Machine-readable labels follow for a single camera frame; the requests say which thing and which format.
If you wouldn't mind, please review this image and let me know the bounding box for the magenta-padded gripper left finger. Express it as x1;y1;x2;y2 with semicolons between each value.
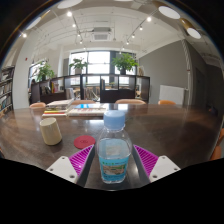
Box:
45;144;100;188

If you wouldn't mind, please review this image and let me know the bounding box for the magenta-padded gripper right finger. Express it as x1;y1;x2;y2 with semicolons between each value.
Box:
130;144;182;188

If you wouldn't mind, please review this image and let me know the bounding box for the ceiling air conditioner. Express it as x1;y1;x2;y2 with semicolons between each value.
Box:
90;26;113;42

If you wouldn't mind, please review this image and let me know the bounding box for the group of ceiling lights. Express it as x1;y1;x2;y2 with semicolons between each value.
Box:
19;0;203;46

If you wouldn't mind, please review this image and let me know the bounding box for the large potted green plant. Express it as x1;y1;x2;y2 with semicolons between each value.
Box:
111;53;139;76

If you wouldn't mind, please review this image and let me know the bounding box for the low dark shelf unit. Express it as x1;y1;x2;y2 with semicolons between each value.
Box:
30;73;151;104

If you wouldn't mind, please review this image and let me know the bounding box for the clear blue-capped water bottle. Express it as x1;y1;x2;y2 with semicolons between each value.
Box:
95;109;133;185

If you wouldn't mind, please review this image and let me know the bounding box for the orange chair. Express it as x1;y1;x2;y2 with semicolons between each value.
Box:
209;128;224;162

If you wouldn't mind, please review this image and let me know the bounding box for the cream ceramic cup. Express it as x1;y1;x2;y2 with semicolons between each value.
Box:
39;117;63;147

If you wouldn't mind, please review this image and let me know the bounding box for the tall bookshelf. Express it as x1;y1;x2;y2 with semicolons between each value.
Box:
0;65;16;116

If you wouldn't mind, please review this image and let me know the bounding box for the white board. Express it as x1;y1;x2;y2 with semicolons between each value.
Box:
158;84;186;106

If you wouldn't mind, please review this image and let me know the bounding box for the flat round red coaster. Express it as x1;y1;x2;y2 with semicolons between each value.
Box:
73;134;97;150

